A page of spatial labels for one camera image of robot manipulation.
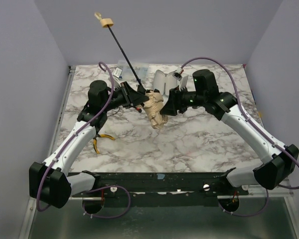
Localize beige black umbrella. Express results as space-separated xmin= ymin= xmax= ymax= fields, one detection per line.
xmin=94 ymin=12 xmax=167 ymax=129

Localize mint green umbrella case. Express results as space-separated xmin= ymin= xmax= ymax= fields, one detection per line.
xmin=152 ymin=70 xmax=179 ymax=97

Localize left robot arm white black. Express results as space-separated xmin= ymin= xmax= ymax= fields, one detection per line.
xmin=29 ymin=80 xmax=149 ymax=208

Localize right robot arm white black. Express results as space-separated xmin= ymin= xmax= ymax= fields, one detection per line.
xmin=160 ymin=69 xmax=299 ymax=190

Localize clear plastic organizer box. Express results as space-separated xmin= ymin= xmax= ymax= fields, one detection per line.
xmin=112 ymin=60 xmax=150 ymax=81

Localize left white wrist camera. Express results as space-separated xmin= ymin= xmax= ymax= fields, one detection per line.
xmin=111 ymin=67 xmax=123 ymax=90

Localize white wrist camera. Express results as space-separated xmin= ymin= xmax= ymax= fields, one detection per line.
xmin=173 ymin=69 xmax=188 ymax=91
xmin=111 ymin=67 xmax=123 ymax=90

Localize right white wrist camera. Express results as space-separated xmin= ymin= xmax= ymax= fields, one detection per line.
xmin=173 ymin=69 xmax=188 ymax=91

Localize yellow handled pliers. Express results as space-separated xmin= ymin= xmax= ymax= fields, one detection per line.
xmin=91 ymin=133 xmax=116 ymax=155

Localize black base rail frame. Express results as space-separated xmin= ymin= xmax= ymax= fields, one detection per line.
xmin=41 ymin=168 xmax=249 ymax=209

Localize aluminium frame rail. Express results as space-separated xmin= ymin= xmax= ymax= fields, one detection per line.
xmin=18 ymin=66 xmax=76 ymax=239

